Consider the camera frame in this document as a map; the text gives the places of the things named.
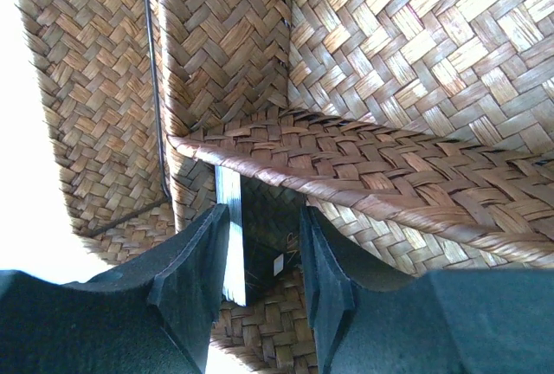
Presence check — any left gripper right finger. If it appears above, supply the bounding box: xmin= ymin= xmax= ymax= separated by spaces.
xmin=300 ymin=207 xmax=553 ymax=373

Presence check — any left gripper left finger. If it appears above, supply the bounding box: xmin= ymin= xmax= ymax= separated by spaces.
xmin=1 ymin=204 xmax=229 ymax=373

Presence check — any black silver-edged credit card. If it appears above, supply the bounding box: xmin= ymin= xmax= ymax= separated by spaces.
xmin=215 ymin=166 xmax=306 ymax=306

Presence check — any brown woven basket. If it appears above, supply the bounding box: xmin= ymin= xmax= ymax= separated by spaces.
xmin=8 ymin=0 xmax=554 ymax=374

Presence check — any black wire in basket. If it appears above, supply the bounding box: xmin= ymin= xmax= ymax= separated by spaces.
xmin=88 ymin=0 xmax=173 ymax=239

